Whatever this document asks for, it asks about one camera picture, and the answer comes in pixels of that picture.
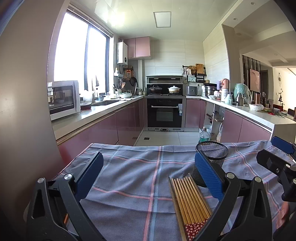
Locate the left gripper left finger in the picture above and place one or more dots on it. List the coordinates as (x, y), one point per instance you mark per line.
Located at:
(55, 212)

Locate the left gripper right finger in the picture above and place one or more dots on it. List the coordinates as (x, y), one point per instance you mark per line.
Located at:
(253, 220)

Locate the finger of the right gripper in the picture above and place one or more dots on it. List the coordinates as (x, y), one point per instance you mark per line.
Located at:
(284, 171)
(285, 146)

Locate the black mesh holder cup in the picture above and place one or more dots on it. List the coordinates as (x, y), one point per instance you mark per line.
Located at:
(214, 152)

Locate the bamboo chopstick bundle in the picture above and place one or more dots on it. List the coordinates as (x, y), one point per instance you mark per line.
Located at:
(195, 200)
(184, 201)
(190, 197)
(192, 210)
(193, 206)

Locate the grey plaid tablecloth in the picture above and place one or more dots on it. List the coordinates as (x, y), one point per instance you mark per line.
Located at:
(131, 198)

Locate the plastic water bottle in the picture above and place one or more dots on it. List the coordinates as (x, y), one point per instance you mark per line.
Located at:
(204, 136)

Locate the white microwave oven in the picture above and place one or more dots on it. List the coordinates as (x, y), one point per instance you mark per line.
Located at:
(63, 99)

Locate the built-in black oven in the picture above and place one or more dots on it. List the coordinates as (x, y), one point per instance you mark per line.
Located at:
(165, 112)

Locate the white ceramic pot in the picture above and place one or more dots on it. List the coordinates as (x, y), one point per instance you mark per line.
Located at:
(174, 90)

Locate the black cooking pot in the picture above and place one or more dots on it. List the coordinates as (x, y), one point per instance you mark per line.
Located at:
(154, 90)

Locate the white water heater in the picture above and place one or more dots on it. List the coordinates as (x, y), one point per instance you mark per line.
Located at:
(122, 53)

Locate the pink upper cabinet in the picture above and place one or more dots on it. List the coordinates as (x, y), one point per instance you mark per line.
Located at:
(138, 48)

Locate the black wall shelf rack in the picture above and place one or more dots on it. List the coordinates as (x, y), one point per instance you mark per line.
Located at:
(194, 73)

